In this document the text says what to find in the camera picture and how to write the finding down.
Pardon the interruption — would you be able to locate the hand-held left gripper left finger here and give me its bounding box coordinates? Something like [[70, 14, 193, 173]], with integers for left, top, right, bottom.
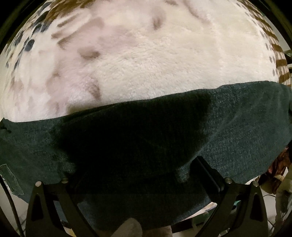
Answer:
[[25, 178, 97, 237]]

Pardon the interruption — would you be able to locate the black cable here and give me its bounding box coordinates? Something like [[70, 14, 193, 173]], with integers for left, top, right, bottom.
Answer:
[[0, 173, 25, 237]]

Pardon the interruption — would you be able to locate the dark green cloth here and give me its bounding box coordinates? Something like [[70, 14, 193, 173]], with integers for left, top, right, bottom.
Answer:
[[0, 80, 292, 232]]

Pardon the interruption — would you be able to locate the white printed fleece blanket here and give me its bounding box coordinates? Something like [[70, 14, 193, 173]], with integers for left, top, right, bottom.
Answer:
[[0, 0, 292, 122]]

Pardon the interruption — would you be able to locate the brown patterned cloth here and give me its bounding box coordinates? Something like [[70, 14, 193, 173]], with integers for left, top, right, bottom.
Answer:
[[260, 146, 291, 186]]

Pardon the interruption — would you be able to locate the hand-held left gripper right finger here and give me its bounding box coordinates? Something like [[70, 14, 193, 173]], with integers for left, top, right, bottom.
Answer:
[[191, 156, 270, 237]]

